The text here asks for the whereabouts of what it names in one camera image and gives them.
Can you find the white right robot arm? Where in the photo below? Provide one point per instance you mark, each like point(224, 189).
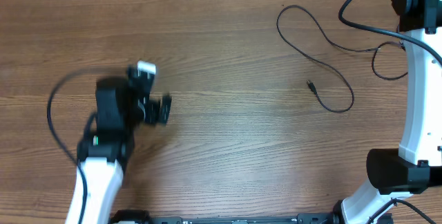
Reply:
point(396, 174)

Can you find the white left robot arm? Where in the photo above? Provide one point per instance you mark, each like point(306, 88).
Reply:
point(108, 142)

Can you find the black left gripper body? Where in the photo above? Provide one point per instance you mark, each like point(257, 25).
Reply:
point(151, 113)

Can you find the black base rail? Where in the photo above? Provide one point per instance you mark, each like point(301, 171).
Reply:
point(143, 217)

